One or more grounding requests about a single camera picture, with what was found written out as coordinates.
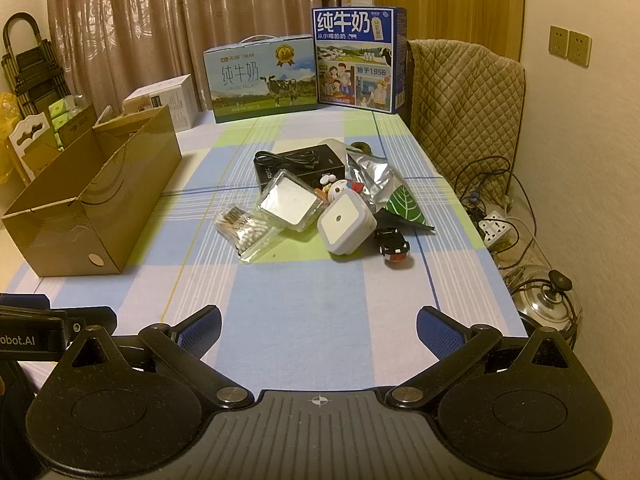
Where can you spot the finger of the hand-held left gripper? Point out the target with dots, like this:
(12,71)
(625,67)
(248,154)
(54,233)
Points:
(95,317)
(25,301)

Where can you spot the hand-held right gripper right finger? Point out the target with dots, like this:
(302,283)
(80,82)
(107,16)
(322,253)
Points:
(440,332)

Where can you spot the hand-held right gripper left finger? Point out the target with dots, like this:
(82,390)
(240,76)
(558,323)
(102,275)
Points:
(200,331)

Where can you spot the black toy car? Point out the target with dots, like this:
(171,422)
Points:
(392,245)

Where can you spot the long cardboard box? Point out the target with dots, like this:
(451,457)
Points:
(100,210)

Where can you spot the cotton swab pack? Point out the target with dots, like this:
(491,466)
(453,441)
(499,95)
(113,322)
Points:
(247,232)

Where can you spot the white square night light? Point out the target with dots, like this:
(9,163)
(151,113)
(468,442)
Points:
(345,225)

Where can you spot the clear plastic mirror case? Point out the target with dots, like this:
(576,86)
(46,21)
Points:
(290,200)

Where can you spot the silver foil pouch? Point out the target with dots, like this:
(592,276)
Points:
(372,175)

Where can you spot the Doraemon red toy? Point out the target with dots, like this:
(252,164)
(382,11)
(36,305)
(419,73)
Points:
(342,190)

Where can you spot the black product box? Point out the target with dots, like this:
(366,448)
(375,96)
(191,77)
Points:
(327,160)

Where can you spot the clear plastic cup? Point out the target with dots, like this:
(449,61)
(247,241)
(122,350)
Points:
(340,146)

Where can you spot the white power strip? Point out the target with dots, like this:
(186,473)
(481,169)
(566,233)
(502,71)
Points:
(497,225)

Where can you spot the open brown carton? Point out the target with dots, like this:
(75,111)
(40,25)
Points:
(75,130)

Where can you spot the yellow plastic bag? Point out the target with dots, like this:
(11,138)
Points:
(5,120)

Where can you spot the stack of green packets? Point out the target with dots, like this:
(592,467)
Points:
(62,110)

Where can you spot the white printed box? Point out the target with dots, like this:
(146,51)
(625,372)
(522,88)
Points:
(180,100)

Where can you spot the beige quilted chair cover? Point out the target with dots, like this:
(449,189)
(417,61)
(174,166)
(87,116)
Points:
(465,100)

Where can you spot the black folding cart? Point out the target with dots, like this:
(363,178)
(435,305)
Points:
(30,60)

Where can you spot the light blue milk carton box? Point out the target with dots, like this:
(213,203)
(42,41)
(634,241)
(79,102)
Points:
(250,85)

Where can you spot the dark blue milk carton box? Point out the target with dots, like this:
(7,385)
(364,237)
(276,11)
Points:
(350,60)

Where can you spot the brown sheer curtain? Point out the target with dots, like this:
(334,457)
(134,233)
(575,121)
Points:
(200,20)

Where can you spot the beige wall socket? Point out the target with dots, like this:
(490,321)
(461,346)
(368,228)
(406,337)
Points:
(580,48)
(559,40)

